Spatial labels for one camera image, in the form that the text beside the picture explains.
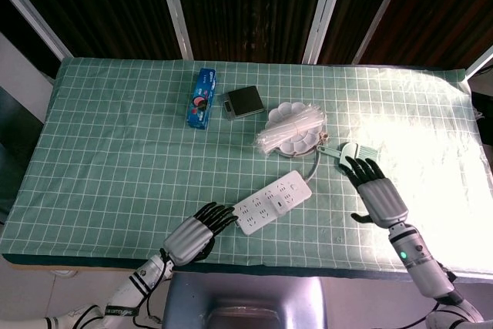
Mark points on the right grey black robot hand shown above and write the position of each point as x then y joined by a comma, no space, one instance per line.
381,200

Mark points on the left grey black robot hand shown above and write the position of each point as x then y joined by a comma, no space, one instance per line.
188,238

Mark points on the white power strip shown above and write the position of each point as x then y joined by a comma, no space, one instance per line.
262,209

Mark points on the small brown object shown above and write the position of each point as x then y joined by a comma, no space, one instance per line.
324,137

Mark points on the grey robot torso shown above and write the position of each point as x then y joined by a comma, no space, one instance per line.
246,302

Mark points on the green checked tablecloth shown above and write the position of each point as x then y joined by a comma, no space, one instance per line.
135,159

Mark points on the white flower-shaped paint palette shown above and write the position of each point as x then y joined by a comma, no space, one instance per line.
296,144

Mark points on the bundle of clear straws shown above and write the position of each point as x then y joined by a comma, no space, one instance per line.
289,128

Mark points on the blue cookie box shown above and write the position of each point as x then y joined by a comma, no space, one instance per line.
202,99

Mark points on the dark grey kitchen scale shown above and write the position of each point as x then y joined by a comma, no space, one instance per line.
243,101

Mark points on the dark brown curtain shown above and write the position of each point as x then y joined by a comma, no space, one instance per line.
354,9
96,5
443,13
250,9

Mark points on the white frame post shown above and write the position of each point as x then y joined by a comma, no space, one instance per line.
34,13
387,13
325,13
175,9
479,61

